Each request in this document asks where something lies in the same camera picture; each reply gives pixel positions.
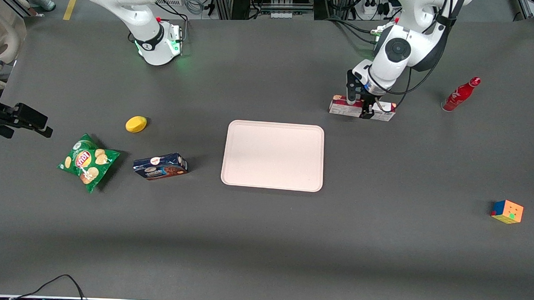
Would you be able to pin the red cookie box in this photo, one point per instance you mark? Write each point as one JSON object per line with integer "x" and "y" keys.
{"x": 344, "y": 109}

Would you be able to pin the pale pink plastic tray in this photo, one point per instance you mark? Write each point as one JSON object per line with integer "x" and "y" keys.
{"x": 273, "y": 155}

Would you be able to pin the dark blue cookie box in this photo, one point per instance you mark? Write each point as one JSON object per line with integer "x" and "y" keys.
{"x": 160, "y": 166}

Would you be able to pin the white power strip with plugs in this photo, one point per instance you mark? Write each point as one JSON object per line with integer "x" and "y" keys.
{"x": 370, "y": 9}

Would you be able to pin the green potato chips bag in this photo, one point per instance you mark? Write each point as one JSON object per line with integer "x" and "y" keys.
{"x": 87, "y": 161}

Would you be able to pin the red soda bottle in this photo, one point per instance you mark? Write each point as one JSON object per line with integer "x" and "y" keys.
{"x": 457, "y": 95}

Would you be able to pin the white flat power strip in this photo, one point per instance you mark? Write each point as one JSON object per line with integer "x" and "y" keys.
{"x": 281, "y": 14}

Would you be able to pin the yellow lemon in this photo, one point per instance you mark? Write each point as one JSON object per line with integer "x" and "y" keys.
{"x": 136, "y": 124}

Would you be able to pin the grey white sneaker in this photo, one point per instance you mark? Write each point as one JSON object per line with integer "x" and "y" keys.
{"x": 41, "y": 1}

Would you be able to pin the black equipment rack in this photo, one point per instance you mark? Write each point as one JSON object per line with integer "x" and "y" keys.
{"x": 263, "y": 1}

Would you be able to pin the multicolour puzzle cube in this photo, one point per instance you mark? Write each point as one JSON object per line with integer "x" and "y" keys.
{"x": 508, "y": 211}

